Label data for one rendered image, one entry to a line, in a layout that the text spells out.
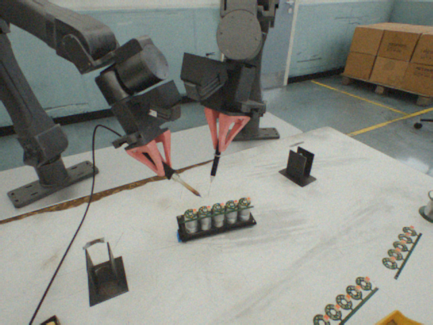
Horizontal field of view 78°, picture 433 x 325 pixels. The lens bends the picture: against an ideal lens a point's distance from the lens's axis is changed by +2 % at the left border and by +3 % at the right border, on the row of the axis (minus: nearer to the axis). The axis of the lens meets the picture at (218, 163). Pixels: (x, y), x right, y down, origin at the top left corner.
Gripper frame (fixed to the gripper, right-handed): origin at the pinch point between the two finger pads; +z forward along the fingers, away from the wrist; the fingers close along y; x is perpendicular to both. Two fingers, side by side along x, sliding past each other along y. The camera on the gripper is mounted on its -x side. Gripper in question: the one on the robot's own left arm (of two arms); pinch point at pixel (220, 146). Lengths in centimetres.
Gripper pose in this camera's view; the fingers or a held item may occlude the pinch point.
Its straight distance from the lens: 48.3
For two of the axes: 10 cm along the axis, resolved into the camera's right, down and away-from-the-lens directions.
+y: 7.5, 3.9, -5.4
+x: 6.3, -1.4, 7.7
